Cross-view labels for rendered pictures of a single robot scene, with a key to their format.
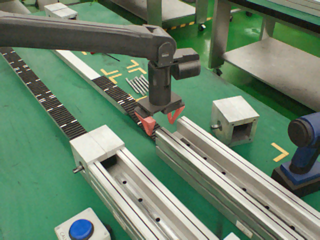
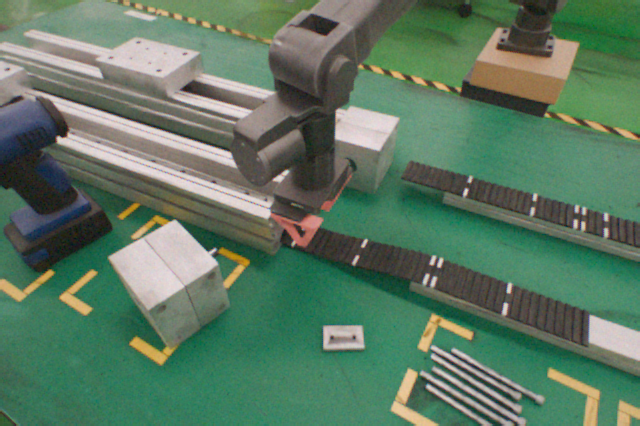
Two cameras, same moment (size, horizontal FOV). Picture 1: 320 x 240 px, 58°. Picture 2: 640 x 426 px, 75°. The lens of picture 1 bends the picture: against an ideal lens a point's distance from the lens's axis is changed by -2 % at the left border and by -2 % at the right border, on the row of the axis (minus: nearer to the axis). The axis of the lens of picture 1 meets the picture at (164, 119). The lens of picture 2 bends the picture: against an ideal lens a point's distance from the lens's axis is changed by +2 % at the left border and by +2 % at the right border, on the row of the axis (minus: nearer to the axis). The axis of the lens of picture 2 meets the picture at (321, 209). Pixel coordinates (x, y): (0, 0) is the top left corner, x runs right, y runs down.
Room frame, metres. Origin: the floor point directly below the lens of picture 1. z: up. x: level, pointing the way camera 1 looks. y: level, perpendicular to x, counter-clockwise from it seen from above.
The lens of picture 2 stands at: (1.00, -0.16, 1.27)
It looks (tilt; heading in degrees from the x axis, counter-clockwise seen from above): 46 degrees down; 154
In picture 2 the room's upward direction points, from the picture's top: straight up
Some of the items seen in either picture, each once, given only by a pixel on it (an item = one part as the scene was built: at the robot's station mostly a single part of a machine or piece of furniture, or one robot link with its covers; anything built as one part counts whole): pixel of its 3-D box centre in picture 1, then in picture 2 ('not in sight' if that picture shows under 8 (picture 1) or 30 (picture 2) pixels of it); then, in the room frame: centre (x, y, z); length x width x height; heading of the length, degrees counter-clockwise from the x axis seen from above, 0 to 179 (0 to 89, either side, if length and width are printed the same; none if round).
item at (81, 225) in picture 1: (81, 229); not in sight; (0.30, 0.16, 0.84); 0.04 x 0.04 x 0.02
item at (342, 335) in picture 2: not in sight; (343, 338); (0.79, -0.02, 0.78); 0.05 x 0.03 x 0.01; 65
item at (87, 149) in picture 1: (95, 158); (364, 146); (0.50, 0.17, 0.83); 0.12 x 0.09 x 0.10; 129
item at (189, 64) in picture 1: (174, 56); (287, 115); (0.64, -0.02, 1.03); 0.12 x 0.09 x 0.12; 113
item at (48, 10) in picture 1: (55, 16); not in sight; (1.53, 0.58, 0.83); 0.11 x 0.10 x 0.10; 129
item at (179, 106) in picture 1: (167, 112); (305, 216); (0.64, -0.01, 0.86); 0.07 x 0.07 x 0.09; 39
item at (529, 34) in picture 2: not in sight; (530, 28); (0.35, 0.68, 0.88); 0.12 x 0.09 x 0.08; 41
